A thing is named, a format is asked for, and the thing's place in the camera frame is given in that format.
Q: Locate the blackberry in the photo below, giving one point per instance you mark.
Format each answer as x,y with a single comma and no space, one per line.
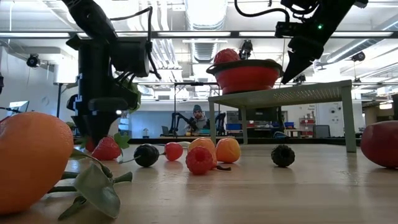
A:
283,155

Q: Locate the red cherry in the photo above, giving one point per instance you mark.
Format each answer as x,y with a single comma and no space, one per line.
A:
173,151

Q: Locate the black ceiling spotlight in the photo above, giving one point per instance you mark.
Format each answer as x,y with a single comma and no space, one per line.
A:
33,60
300,79
358,56

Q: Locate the green perforated metal shelf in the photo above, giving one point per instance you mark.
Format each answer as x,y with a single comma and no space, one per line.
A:
280,95

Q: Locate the orange apricot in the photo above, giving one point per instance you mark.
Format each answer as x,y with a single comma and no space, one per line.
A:
228,150
203,143

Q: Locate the black aluminium table frame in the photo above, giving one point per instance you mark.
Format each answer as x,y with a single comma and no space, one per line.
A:
320,141

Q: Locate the red strawberry with leaves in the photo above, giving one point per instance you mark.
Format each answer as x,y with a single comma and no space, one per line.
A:
106,151
90,145

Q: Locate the black background robot arm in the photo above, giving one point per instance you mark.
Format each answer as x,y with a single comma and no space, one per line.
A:
178,119
220,121

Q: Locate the person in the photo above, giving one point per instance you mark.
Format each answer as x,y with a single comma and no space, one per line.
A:
199,119

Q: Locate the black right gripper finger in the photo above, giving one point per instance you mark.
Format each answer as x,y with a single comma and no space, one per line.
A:
295,67

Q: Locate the black overhead camera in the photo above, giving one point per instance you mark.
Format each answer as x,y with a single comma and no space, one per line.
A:
245,49

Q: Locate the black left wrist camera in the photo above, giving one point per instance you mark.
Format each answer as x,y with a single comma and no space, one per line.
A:
130,57

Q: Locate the large bright red fruit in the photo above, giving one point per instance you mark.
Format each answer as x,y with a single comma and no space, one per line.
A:
226,56

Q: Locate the orange tangerine with green leaves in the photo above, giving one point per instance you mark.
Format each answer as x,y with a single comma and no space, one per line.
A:
31,155

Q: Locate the red colander with grey rim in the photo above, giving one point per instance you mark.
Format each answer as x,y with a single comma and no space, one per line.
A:
248,77

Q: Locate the dark red round fruit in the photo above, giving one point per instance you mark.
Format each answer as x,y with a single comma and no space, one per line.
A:
381,144

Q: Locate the red raspberry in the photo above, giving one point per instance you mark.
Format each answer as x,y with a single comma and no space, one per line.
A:
199,160

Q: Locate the silver ventilation duct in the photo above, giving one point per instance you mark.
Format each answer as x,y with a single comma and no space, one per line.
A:
205,15

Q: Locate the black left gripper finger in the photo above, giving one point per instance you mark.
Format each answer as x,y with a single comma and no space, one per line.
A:
99,124
76,121

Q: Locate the black beam with light strips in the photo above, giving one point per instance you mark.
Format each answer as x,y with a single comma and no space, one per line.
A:
234,34

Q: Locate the green plant in white pot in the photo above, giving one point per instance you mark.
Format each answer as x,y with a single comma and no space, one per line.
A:
135,93

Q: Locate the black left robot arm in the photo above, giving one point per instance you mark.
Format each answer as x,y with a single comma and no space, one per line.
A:
90,18

